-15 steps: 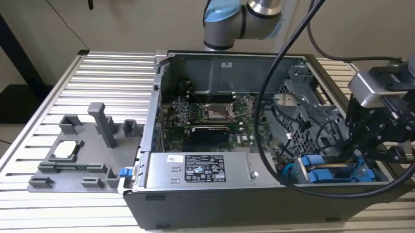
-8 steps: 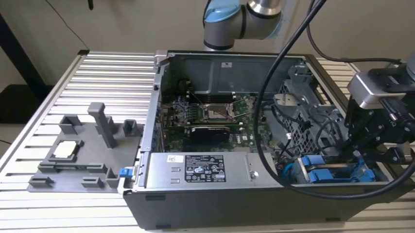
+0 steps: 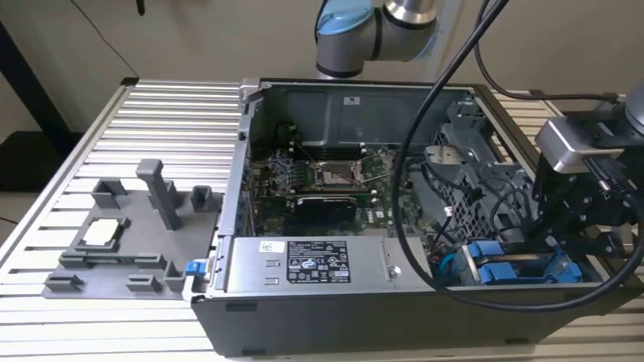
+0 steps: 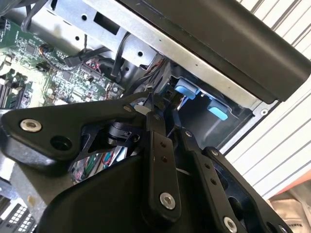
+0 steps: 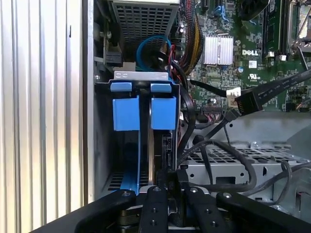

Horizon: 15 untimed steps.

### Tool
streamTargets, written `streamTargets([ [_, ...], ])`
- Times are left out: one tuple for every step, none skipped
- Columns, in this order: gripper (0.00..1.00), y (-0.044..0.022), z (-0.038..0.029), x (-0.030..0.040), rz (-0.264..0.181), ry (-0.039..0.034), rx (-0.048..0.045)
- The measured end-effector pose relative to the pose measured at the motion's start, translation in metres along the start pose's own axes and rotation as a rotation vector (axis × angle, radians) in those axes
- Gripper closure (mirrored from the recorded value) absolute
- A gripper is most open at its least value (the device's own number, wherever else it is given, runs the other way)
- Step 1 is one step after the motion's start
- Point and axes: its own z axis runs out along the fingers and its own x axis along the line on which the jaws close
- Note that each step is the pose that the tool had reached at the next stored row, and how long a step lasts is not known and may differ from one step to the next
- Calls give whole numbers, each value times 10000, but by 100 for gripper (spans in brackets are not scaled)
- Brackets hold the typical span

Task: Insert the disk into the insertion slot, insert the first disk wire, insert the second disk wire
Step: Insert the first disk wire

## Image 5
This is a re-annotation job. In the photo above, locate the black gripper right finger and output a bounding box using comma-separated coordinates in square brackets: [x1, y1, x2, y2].
[177, 169, 311, 233]

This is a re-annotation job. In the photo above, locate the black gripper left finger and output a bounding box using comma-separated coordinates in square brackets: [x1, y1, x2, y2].
[31, 169, 170, 233]

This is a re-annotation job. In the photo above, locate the hard disk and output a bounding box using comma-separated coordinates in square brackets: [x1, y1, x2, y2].
[120, 130, 177, 195]

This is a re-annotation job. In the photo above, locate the black disk wire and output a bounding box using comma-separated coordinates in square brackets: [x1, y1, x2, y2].
[176, 139, 258, 194]

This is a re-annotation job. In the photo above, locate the blue disk bay guide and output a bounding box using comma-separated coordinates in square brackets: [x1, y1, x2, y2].
[109, 82, 181, 131]

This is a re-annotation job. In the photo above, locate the metal drive cage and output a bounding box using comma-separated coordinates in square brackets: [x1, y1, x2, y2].
[178, 110, 311, 212]

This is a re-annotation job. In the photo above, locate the black open PC case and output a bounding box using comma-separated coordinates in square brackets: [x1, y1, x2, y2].
[82, 0, 311, 212]

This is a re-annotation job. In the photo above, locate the black port connector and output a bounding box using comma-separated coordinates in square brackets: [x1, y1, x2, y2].
[104, 47, 122, 67]

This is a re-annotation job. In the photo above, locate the silver chipset heatsink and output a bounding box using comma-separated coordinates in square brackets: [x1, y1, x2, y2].
[203, 34, 234, 66]

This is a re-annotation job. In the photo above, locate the green motherboard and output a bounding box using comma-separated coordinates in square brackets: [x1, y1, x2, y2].
[170, 0, 311, 122]

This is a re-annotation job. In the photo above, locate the silver power supply box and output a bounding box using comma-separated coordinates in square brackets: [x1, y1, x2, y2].
[110, 0, 181, 48]

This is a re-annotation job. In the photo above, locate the CPU socket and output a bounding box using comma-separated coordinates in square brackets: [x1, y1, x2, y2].
[288, 0, 311, 49]

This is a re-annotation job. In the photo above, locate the gray black wire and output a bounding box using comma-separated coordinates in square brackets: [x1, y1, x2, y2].
[239, 160, 311, 197]

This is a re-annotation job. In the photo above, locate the thin black plug wire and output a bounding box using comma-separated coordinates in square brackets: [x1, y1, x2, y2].
[194, 108, 240, 146]

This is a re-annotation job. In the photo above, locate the flat black connector wire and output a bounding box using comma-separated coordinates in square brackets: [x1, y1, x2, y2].
[235, 69, 311, 115]

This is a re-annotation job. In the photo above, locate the white plug wire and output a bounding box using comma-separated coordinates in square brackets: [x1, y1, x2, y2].
[189, 79, 242, 100]

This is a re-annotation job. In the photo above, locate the silver bay bracket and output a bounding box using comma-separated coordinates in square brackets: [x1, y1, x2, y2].
[113, 70, 169, 81]

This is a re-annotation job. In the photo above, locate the blue data cable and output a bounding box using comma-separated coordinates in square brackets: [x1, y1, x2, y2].
[136, 35, 171, 72]

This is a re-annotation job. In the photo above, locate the braided cable bundle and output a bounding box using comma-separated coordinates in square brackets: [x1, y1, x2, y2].
[181, 0, 205, 77]

